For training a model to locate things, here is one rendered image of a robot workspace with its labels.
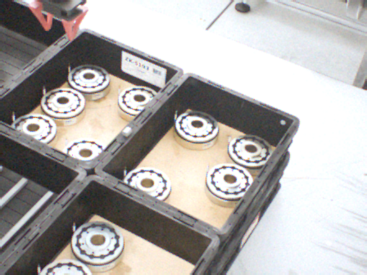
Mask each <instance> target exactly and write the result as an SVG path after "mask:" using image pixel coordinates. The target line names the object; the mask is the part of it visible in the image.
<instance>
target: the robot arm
mask: <svg viewBox="0 0 367 275"><path fill-rule="evenodd" d="M86 3H87V0H33V1H32V2H31V3H30V4H29V9H31V11H32V12H33V13H34V14H35V15H36V17H38V19H39V21H40V22H41V24H42V25H43V27H44V28H45V30H46V31H48V30H50V29H51V28H52V19H53V16H56V17H60V18H61V19H62V22H63V25H64V27H65V31H66V34H67V36H68V39H69V40H70V41H73V39H75V35H76V33H77V31H78V28H79V25H80V24H81V23H82V20H84V17H85V16H86V15H87V12H88V7H86V6H84V5H85V4H86ZM79 5H80V6H79ZM42 9H43V11H45V12H47V13H48V22H46V21H45V19H44V17H43V14H42V12H41V10H42ZM74 22H75V25H74V28H73V24H74ZM72 28H73V32H72Z"/></svg>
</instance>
